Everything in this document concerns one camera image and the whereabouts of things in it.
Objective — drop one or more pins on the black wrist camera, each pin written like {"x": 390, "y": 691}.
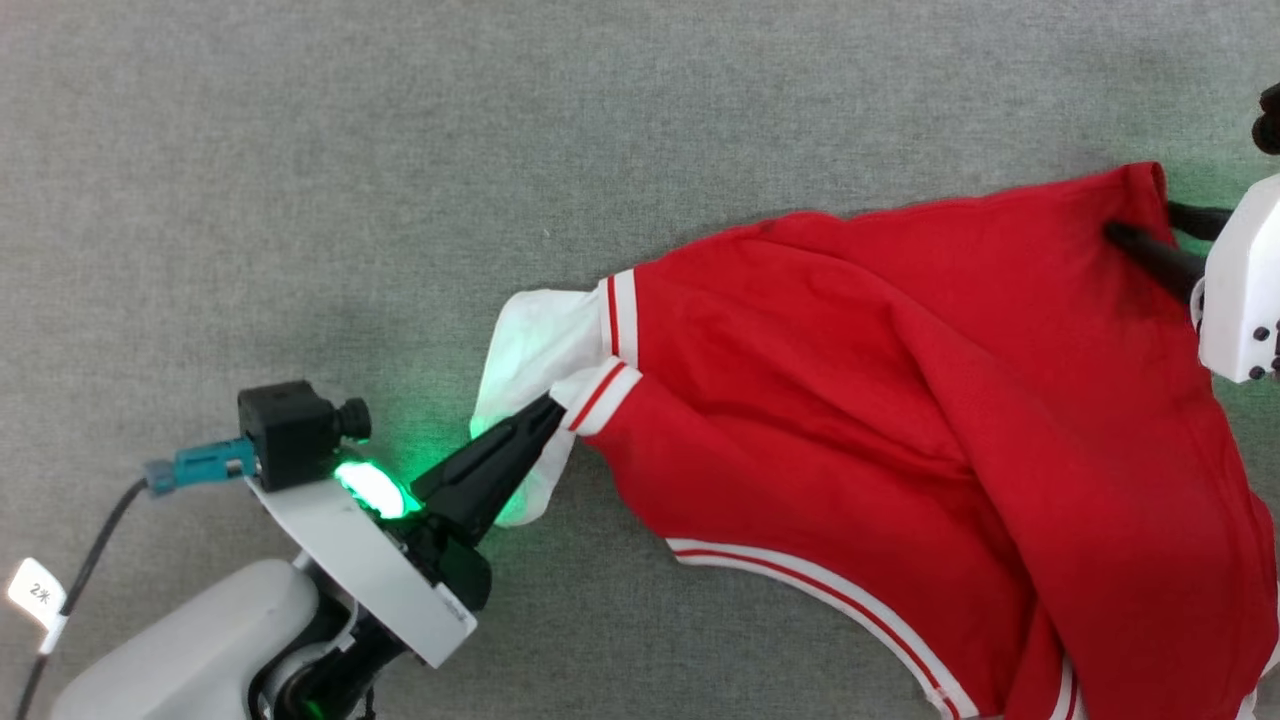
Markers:
{"x": 290, "y": 430}
{"x": 1270, "y": 120}

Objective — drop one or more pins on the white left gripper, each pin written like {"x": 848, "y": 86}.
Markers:
{"x": 370, "y": 570}

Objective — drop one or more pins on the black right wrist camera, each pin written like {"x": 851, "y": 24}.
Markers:
{"x": 1270, "y": 120}

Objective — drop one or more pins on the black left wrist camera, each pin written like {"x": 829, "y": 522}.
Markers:
{"x": 290, "y": 430}

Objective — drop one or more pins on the red and white garment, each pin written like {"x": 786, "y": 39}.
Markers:
{"x": 900, "y": 420}

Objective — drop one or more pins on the grey fabric sofa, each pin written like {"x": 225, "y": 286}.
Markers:
{"x": 400, "y": 200}

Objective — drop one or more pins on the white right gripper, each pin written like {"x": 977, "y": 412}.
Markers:
{"x": 1245, "y": 290}

